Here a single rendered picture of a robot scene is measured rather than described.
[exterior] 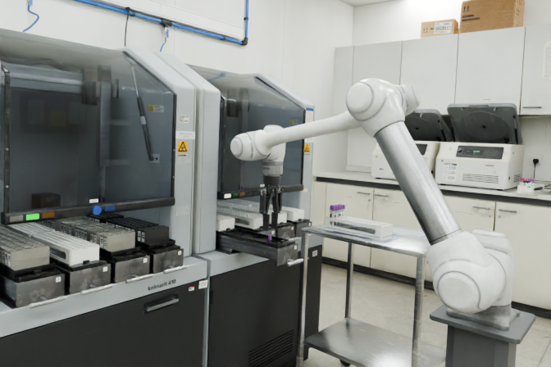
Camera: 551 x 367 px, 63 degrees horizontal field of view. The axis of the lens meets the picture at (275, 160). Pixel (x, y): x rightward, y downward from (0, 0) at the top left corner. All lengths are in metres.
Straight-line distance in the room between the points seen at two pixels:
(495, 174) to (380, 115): 2.50
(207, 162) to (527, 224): 2.60
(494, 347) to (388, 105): 0.79
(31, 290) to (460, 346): 1.30
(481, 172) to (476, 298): 2.60
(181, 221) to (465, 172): 2.60
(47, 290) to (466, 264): 1.19
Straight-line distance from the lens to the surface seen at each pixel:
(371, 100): 1.39
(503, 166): 3.83
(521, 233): 3.84
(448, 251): 1.36
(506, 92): 4.14
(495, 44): 4.22
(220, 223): 2.04
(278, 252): 1.81
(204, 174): 1.92
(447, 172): 3.94
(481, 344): 1.61
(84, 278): 1.58
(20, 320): 1.54
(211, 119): 1.93
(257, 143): 1.73
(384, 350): 2.32
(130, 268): 1.66
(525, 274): 3.89
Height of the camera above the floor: 1.25
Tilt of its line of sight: 3 degrees down
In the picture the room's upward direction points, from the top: 2 degrees clockwise
